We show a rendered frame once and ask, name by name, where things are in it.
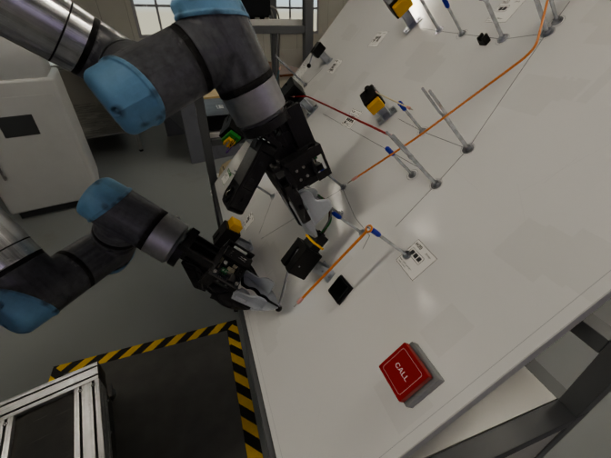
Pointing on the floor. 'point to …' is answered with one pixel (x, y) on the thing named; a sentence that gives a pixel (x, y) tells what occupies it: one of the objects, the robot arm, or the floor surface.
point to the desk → (187, 117)
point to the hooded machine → (39, 137)
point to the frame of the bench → (522, 426)
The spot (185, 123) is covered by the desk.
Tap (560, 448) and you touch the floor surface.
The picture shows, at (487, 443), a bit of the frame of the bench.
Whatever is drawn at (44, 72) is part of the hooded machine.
